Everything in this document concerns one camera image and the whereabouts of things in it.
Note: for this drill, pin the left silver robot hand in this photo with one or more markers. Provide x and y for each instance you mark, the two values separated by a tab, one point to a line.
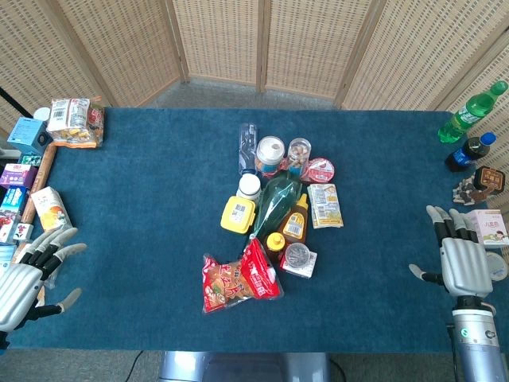
18	278

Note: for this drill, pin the red transparent snack bag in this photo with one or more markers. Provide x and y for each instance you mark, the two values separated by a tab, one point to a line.
224	286

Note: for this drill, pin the clear jar white lid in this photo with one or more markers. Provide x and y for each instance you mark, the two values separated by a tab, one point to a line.
270	155

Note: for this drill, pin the honey squeeze bottle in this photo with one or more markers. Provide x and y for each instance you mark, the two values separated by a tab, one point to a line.
295	223

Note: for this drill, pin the white floral small box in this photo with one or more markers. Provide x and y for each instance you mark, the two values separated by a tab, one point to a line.
23	231

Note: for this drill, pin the red fruit print box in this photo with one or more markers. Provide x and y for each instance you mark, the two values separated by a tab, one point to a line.
8	224

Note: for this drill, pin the purple box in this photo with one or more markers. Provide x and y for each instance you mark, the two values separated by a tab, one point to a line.
16	175

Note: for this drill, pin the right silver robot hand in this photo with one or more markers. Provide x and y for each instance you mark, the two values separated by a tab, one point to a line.
465	266

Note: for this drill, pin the dark green plastic-wrapped vegetable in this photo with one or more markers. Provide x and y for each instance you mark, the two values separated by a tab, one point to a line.
276	201

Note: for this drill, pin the orange red snack bag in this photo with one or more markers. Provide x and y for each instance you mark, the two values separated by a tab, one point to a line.
95	125

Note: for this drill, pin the pink white carton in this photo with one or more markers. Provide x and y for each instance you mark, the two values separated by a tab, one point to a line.
492	227

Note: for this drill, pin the clear empty plastic bottle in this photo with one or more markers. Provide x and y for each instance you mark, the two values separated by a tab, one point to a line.
247	147

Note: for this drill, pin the woven bamboo folding screen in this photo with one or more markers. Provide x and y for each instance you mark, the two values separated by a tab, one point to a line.
254	47

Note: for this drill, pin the wooden tray edge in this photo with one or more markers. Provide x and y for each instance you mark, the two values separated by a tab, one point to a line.
37	183

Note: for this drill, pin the green soda bottle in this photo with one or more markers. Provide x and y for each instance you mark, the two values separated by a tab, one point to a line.
469	113

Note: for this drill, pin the blue toothpaste box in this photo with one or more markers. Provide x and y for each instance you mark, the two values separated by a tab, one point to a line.
12	199

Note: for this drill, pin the dark cola bottle blue cap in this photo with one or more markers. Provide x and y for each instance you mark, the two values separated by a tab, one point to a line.
469	153

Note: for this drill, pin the green patterned small box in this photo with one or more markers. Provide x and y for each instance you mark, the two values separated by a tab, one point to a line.
30	160

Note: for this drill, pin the clear lidded cup box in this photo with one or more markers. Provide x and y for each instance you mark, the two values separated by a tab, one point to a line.
299	259

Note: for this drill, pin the red foil snack pouch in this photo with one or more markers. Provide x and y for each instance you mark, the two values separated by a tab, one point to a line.
260	274

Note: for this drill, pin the small yellow cap bottle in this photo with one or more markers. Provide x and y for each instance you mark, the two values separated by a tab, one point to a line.
275	246

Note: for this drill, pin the brown packet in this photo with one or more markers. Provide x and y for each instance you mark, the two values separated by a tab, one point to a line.
479	185

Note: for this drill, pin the white round lid container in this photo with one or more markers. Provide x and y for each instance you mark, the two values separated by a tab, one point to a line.
497	267

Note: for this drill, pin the light blue box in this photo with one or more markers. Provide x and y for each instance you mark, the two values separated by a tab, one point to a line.
28	135

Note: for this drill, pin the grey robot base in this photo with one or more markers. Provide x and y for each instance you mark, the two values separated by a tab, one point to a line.
242	366

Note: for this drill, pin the clear jar of nuts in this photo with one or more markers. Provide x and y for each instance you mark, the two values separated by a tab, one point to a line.
298	155

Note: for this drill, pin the yellow lidded box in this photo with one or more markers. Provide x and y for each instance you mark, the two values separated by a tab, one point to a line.
238	214

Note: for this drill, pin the orange white juice carton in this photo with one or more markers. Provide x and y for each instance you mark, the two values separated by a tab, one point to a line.
51	209

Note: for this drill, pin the red sealed round cup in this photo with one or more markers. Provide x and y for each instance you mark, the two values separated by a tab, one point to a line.
320	170

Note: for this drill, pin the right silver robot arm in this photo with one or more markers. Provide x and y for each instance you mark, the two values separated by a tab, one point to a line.
475	334

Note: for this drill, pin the clear bag yellow snacks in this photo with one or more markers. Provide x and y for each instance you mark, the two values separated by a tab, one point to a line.
68	119

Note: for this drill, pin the blue carpet table cover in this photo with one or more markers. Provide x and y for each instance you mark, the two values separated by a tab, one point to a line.
254	231

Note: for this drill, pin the white pill bottle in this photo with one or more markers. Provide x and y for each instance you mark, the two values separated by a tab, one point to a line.
249	188

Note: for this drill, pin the yellow white packet stack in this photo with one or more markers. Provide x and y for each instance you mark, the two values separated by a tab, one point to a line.
325	206

